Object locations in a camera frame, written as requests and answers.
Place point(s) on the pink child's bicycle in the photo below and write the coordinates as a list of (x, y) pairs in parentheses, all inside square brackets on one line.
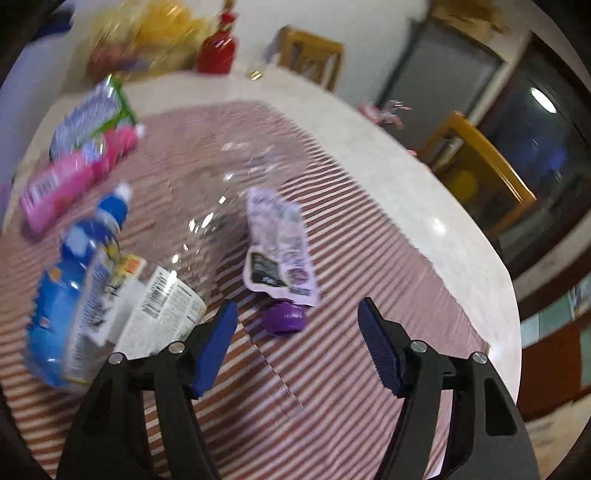
[(388, 113)]

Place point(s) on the green and purple snack packet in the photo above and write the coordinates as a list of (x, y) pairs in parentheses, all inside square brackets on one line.
[(92, 115)]

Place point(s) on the red white striped cloth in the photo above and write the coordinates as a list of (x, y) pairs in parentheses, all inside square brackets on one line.
[(346, 258)]

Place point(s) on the clear bottle with yellow cap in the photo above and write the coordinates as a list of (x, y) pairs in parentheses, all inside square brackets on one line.
[(157, 304)]

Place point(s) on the pink snack packet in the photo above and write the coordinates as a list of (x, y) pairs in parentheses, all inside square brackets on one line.
[(69, 182)]

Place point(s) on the purple pouch with purple cap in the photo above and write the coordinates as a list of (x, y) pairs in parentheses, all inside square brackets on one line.
[(277, 249)]

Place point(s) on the open cardboard box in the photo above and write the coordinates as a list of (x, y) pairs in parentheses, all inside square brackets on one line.
[(466, 18)]

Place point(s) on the wooden chair with yellow cushion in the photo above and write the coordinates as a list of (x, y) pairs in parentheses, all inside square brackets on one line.
[(485, 147)]

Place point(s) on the wooden door with glass panel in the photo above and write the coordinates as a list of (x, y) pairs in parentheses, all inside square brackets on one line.
[(554, 350)]

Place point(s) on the dark glass sliding door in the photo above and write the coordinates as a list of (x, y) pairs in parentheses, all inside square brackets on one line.
[(545, 138)]

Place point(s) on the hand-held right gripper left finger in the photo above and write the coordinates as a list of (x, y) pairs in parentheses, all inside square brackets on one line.
[(214, 350)]

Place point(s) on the grey refrigerator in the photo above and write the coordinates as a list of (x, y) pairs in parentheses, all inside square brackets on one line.
[(438, 64)]

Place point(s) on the small clear glass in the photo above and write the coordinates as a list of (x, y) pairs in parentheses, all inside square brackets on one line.
[(256, 73)]

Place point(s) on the crumpled clear plastic wrap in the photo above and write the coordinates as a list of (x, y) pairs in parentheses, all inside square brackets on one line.
[(217, 194)]

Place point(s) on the blue cartoon plastic bottle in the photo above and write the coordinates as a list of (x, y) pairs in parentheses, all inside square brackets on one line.
[(60, 295)]

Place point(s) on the red ceramic bottle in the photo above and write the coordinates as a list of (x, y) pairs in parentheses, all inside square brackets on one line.
[(217, 50)]

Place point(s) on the wooden chair with oval back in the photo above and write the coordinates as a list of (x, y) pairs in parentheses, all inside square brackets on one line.
[(318, 50)]

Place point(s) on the yellow plastic bag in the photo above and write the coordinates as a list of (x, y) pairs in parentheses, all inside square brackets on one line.
[(161, 32)]

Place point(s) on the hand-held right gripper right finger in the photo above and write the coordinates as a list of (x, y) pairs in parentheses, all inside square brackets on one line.
[(381, 350)]

